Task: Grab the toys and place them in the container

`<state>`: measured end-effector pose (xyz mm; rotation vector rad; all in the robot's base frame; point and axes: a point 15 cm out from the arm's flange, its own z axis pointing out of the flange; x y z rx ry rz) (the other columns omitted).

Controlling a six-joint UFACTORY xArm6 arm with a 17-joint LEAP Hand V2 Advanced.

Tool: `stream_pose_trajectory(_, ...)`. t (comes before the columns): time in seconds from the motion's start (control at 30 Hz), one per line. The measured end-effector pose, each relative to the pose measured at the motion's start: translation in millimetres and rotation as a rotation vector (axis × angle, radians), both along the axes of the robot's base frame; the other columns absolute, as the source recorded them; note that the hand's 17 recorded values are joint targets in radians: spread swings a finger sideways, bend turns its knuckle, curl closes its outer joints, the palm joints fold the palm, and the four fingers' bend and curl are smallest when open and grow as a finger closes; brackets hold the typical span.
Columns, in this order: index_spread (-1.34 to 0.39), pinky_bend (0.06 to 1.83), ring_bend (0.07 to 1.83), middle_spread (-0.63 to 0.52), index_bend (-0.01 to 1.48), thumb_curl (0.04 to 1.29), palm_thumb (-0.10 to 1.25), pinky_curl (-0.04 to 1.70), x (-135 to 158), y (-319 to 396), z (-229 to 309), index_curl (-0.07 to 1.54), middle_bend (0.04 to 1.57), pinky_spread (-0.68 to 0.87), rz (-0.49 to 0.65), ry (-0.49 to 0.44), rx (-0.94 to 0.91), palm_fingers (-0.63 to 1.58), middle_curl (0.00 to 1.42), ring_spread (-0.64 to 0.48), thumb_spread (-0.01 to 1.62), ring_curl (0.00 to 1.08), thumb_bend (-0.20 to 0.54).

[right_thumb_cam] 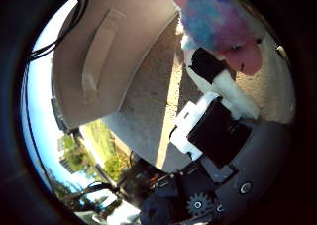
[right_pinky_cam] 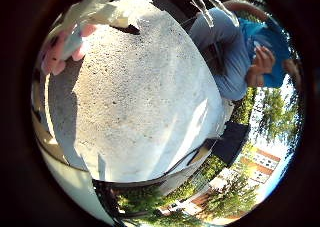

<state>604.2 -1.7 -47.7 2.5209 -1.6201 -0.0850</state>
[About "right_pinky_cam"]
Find pink blue plush toy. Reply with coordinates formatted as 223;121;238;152
39;22;98;76

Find black box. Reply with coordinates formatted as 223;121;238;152
213;121;251;166

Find person in blue shirt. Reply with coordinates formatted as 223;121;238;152
188;0;303;103

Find red brick building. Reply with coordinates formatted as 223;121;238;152
159;148;283;221

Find black white cable bundle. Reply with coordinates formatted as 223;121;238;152
159;0;241;29

